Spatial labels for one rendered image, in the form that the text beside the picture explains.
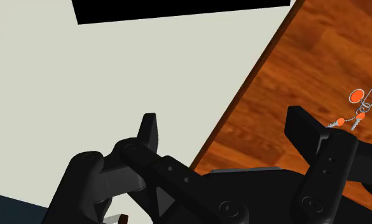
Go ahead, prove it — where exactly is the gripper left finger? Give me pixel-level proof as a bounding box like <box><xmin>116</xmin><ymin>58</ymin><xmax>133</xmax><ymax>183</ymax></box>
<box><xmin>41</xmin><ymin>113</ymin><xmax>250</xmax><ymax>224</ymax></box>

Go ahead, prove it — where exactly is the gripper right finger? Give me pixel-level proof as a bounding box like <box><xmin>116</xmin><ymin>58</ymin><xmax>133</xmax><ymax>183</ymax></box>
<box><xmin>284</xmin><ymin>105</ymin><xmax>372</xmax><ymax>224</ymax></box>

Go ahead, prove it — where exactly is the key bunch with orange tags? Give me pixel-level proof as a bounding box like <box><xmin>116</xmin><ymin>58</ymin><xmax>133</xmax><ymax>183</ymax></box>
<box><xmin>325</xmin><ymin>87</ymin><xmax>372</xmax><ymax>131</ymax></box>

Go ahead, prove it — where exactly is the brown wooden table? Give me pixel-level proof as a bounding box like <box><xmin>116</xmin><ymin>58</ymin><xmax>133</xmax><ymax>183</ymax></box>
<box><xmin>190</xmin><ymin>0</ymin><xmax>372</xmax><ymax>218</ymax></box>

